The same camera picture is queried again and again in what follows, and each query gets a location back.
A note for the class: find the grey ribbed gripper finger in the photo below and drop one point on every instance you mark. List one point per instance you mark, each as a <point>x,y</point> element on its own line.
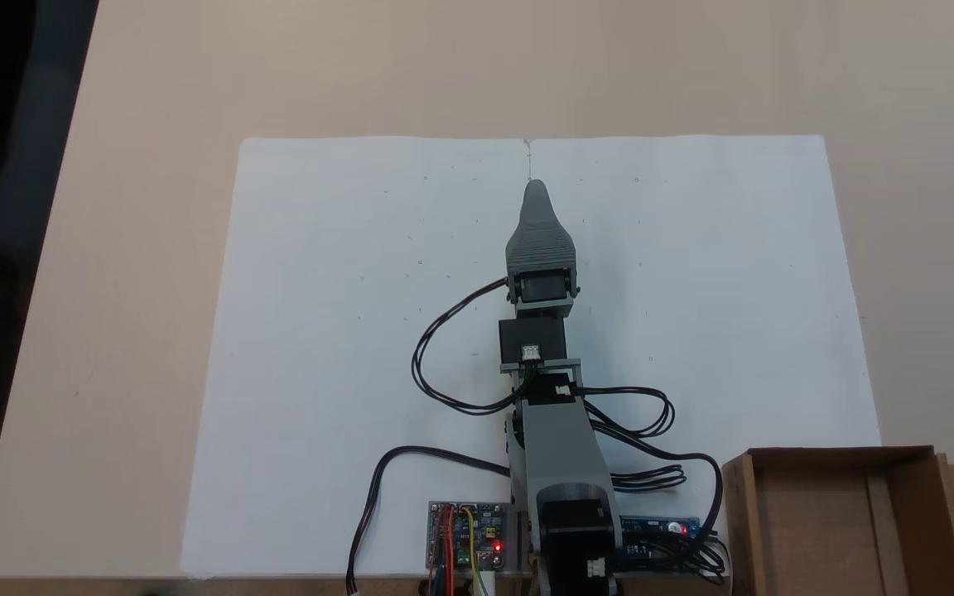
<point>539,236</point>

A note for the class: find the white paper sheet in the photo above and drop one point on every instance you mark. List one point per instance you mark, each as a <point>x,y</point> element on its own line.
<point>734,290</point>
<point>344,331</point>

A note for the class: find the blue circuit board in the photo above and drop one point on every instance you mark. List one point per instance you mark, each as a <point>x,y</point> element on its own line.
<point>651,530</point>

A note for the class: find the brown cardboard box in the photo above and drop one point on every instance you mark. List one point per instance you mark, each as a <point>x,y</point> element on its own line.
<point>825,530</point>

